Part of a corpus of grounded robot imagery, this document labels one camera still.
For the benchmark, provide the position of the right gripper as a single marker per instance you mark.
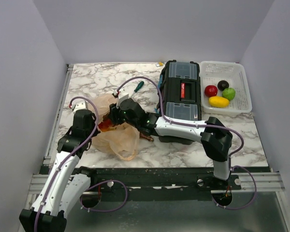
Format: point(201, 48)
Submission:
point(113, 114)

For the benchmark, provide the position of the brown water tap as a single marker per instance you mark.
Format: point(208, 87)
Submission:
point(146, 136)

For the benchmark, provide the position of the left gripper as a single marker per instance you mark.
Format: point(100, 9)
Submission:
point(96, 132)

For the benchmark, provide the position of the black plastic toolbox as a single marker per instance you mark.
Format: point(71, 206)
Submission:
point(179, 84)

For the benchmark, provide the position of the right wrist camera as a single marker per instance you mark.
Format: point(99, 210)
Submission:
point(120, 96)

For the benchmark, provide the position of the green handled screwdriver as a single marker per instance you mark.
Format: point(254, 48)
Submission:
point(139, 86)

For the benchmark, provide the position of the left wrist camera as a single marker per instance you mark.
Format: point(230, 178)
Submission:
point(81, 105)

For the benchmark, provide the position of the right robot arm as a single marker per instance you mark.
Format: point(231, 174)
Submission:
point(212, 134)

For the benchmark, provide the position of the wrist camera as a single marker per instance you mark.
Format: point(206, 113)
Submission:
point(120, 96)
point(81, 105)

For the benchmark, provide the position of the orange translucent plastic bag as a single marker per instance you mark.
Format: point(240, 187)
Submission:
point(121, 141)

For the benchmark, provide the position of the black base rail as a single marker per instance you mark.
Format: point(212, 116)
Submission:
point(154, 184)

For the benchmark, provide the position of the red fake cherry tomatoes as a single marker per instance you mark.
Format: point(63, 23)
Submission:
point(106, 125)

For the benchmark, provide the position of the white plastic basket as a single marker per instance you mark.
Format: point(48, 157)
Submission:
point(211, 72)

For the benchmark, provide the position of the dark brown fake fruit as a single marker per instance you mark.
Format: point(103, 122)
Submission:
point(222, 85)

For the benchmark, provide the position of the red fake apple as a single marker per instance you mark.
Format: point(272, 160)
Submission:
point(211, 91)

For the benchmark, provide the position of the yellow fake lemon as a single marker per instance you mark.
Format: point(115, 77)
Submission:
point(218, 102)

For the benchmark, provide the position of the green fake guava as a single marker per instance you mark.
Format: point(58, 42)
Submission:
point(229, 93)

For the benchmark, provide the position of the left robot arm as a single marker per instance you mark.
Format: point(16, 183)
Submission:
point(60, 192)

